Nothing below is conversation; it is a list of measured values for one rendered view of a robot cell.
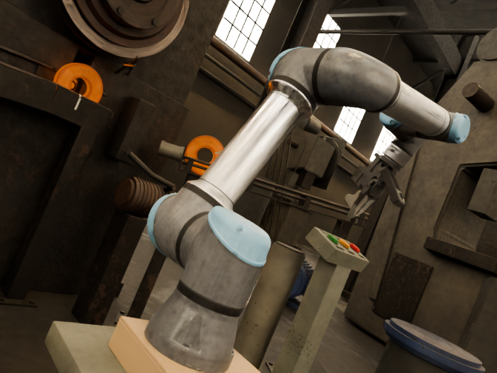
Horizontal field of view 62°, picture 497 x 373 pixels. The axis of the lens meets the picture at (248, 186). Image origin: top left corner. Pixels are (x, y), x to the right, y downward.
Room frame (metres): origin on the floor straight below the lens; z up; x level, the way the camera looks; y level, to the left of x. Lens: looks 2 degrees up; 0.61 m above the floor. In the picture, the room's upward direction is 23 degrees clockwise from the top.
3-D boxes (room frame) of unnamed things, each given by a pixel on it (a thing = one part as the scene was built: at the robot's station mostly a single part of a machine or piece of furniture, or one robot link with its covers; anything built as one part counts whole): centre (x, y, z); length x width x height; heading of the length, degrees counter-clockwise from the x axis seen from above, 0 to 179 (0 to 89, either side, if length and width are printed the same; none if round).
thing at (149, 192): (1.51, 0.32, 0.27); 0.22 x 0.13 x 0.53; 136
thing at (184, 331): (0.69, -0.01, 0.40); 0.15 x 0.15 x 0.10
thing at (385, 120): (1.13, -0.33, 0.98); 0.11 x 0.11 x 0.08; 42
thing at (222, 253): (0.70, -0.01, 0.52); 0.13 x 0.12 x 0.14; 42
